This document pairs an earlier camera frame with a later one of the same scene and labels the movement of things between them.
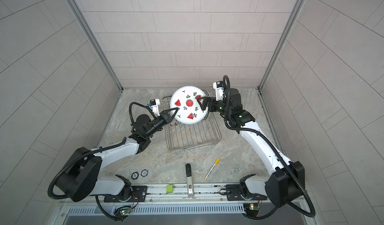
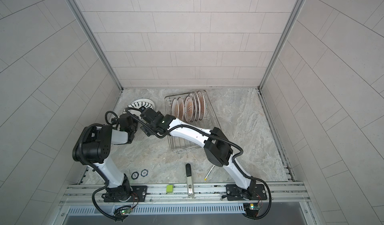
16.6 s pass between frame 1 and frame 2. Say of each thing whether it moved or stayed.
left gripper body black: moved
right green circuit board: stayed
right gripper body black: moved
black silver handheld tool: stayed
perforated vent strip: stayed
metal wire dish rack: stayed
